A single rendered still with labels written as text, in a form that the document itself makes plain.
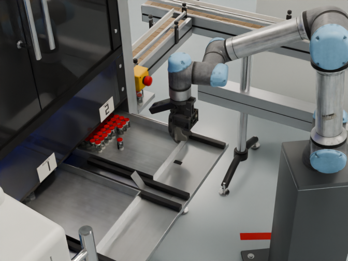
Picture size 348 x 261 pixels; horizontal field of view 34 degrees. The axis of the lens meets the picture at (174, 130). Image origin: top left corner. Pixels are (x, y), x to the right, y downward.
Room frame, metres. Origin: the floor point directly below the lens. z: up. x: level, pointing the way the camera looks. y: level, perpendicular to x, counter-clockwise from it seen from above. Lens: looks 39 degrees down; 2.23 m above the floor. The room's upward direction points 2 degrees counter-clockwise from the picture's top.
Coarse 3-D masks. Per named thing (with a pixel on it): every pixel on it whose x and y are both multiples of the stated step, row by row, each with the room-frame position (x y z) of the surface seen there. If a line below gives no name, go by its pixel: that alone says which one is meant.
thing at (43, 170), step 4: (52, 156) 1.36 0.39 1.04; (48, 160) 1.34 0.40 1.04; (52, 160) 1.36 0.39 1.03; (44, 164) 1.32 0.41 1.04; (52, 164) 1.35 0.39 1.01; (40, 168) 1.31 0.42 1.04; (44, 168) 1.32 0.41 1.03; (48, 168) 1.34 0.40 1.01; (52, 168) 1.35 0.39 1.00; (40, 172) 1.30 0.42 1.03; (44, 172) 1.32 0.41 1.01; (48, 172) 1.33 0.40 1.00; (40, 176) 1.30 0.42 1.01; (44, 176) 1.31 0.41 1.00; (40, 180) 1.30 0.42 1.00
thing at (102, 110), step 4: (112, 96) 1.66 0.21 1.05; (108, 100) 1.64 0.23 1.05; (112, 100) 1.66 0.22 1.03; (104, 104) 1.62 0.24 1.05; (108, 104) 1.64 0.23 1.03; (112, 104) 1.66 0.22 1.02; (100, 108) 1.60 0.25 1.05; (104, 108) 1.61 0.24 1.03; (112, 108) 1.66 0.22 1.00; (100, 112) 1.59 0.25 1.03; (104, 112) 1.61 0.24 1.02; (100, 116) 1.59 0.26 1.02; (104, 116) 1.61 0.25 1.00; (100, 120) 1.59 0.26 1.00
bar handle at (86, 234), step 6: (84, 228) 0.67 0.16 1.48; (90, 228) 0.66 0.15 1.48; (84, 234) 0.65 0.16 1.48; (90, 234) 0.65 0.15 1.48; (84, 240) 0.65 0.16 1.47; (90, 240) 0.65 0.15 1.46; (84, 246) 0.65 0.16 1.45; (90, 246) 0.65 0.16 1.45; (78, 252) 0.65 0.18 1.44; (84, 252) 0.65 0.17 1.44; (90, 252) 0.65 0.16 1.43; (96, 252) 0.66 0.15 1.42; (72, 258) 0.63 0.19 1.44; (78, 258) 0.64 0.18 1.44; (84, 258) 0.65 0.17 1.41; (90, 258) 0.65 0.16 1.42; (96, 258) 0.66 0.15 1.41
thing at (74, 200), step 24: (72, 168) 1.45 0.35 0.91; (48, 192) 1.36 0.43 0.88; (72, 192) 1.36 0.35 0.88; (96, 192) 1.35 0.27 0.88; (120, 192) 1.35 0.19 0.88; (48, 216) 1.25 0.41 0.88; (72, 216) 1.25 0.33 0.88; (96, 216) 1.24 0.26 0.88; (120, 216) 1.21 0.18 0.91; (72, 240) 1.13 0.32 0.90; (96, 240) 1.14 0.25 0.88
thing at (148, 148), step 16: (112, 112) 1.77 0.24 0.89; (144, 128) 1.68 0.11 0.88; (160, 128) 1.67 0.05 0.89; (112, 144) 1.59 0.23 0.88; (128, 144) 1.59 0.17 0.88; (144, 144) 1.59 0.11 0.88; (160, 144) 1.58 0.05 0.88; (176, 144) 1.58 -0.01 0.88; (112, 160) 1.51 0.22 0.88; (128, 160) 1.51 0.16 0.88; (144, 160) 1.50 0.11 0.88; (160, 160) 1.50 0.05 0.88; (144, 176) 1.40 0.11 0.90
